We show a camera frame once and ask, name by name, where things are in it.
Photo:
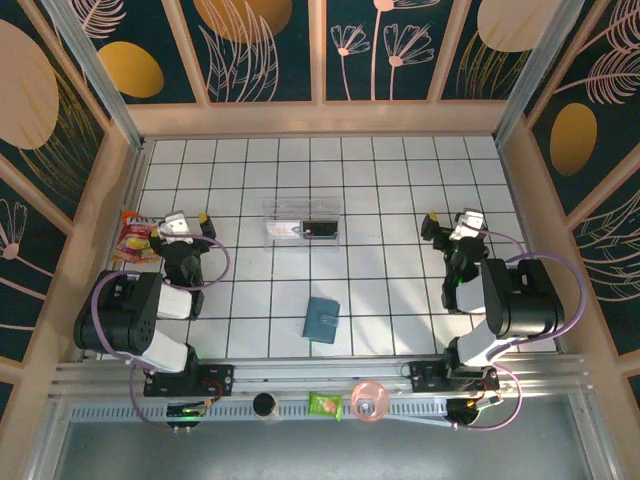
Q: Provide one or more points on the clear acrylic card tray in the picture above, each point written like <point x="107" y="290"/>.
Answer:
<point x="287" y="205"/>

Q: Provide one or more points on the teal card holder wallet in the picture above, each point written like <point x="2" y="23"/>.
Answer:
<point x="320" y="320"/>

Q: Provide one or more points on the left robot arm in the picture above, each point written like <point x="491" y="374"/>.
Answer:
<point x="170" y="302"/>

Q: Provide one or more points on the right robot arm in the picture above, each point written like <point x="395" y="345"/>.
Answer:
<point x="520" y="300"/>

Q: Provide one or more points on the black card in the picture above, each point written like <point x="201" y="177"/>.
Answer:
<point x="320" y="227"/>

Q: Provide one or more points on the Fox's candy bag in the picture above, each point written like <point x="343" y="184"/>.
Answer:
<point x="132" y="245"/>

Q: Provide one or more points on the black round cap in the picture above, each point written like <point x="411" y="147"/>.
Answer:
<point x="265" y="404"/>

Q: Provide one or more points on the pink plastic cup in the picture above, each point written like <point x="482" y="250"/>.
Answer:
<point x="370" y="402"/>

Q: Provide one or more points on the green snack packet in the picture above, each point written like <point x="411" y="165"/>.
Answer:
<point x="325" y="406"/>

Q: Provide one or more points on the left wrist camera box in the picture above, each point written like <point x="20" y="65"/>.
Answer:
<point x="175" y="225"/>

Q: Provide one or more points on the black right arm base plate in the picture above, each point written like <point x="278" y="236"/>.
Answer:
<point x="425" y="375"/>

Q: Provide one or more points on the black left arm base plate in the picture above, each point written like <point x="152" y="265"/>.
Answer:
<point x="220" y="380"/>

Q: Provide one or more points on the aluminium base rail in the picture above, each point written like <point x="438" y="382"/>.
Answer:
<point x="310" y="372"/>

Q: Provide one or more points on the aluminium frame post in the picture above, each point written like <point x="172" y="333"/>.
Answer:
<point x="96" y="75"/>
<point x="537" y="75"/>

